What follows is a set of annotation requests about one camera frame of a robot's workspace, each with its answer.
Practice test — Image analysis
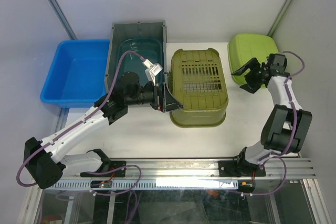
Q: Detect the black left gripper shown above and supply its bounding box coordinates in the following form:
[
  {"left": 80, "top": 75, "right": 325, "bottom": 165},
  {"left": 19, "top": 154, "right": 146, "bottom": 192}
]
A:
[{"left": 126, "top": 80, "right": 184, "bottom": 113}]

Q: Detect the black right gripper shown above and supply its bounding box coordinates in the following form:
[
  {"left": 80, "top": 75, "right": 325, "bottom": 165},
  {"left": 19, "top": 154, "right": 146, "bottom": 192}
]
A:
[{"left": 232, "top": 57, "right": 265, "bottom": 93}]

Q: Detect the lime green plastic basin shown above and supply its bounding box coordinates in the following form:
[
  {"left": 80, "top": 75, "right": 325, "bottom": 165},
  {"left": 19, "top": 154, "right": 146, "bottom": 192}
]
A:
[{"left": 228, "top": 34, "right": 279, "bottom": 72}]

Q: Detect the olive green slotted basket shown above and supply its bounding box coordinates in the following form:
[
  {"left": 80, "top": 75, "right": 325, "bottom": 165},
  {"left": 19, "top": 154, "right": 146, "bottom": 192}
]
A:
[{"left": 169, "top": 48, "right": 229, "bottom": 127}]

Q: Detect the teal transparent tub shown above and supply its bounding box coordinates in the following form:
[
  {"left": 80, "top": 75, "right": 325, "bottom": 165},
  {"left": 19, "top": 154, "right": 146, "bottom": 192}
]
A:
[{"left": 117, "top": 38, "right": 164, "bottom": 86}]

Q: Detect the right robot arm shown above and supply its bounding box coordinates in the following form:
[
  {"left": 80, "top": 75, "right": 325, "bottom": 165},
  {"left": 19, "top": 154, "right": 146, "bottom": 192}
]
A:
[{"left": 224, "top": 51, "right": 312, "bottom": 177}]

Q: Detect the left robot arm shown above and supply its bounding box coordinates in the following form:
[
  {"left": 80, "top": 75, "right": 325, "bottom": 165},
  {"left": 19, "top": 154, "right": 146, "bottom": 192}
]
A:
[{"left": 24, "top": 72, "right": 183, "bottom": 189}]

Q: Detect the grey plastic crate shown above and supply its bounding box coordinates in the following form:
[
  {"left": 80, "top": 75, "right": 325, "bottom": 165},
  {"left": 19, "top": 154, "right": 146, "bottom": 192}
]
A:
[{"left": 104, "top": 21, "right": 167, "bottom": 91}]

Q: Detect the blue plastic tub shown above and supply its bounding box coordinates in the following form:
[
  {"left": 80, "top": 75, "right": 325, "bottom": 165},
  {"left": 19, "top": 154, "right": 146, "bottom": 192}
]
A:
[{"left": 40, "top": 39, "right": 109, "bottom": 108}]

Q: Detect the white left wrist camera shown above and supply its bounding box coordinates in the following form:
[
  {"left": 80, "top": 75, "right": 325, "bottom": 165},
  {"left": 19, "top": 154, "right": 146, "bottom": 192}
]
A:
[{"left": 142, "top": 59, "right": 163, "bottom": 86}]

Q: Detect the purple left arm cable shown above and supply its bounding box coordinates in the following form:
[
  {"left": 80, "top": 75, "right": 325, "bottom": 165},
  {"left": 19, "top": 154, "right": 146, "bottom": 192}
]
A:
[{"left": 16, "top": 50, "right": 148, "bottom": 187}]

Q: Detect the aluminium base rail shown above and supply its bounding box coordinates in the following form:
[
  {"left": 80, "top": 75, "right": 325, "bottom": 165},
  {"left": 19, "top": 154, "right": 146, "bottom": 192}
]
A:
[{"left": 33, "top": 157, "right": 316, "bottom": 183}]

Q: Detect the white slotted cable duct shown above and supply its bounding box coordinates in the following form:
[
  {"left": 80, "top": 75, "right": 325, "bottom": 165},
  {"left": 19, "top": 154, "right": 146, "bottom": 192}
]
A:
[{"left": 49, "top": 178, "right": 238, "bottom": 191}]

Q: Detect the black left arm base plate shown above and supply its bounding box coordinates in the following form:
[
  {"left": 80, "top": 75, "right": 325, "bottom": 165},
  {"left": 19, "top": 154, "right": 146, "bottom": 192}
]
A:
[{"left": 80, "top": 160, "right": 127, "bottom": 178}]

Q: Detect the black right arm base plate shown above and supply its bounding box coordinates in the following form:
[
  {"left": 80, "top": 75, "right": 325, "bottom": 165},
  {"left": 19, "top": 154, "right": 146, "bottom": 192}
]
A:
[{"left": 218, "top": 160, "right": 266, "bottom": 177}]

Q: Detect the left aluminium corner post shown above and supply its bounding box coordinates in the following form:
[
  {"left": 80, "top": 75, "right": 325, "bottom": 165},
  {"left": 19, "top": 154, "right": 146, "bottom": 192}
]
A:
[{"left": 47, "top": 0, "right": 78, "bottom": 40}]

